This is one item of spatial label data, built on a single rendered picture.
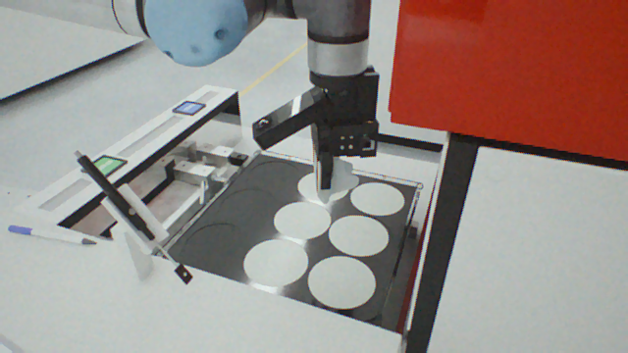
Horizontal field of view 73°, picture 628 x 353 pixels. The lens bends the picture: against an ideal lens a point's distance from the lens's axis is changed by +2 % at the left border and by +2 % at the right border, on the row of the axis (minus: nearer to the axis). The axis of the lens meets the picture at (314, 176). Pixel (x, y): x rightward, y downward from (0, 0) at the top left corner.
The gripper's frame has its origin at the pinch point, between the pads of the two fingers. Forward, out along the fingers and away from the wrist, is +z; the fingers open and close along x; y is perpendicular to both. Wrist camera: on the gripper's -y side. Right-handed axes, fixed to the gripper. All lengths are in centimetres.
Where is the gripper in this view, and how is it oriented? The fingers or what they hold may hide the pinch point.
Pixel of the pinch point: (320, 196)
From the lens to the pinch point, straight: 64.5
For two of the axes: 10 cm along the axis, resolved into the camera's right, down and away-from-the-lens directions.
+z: 0.0, 8.2, 5.7
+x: -1.5, -5.6, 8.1
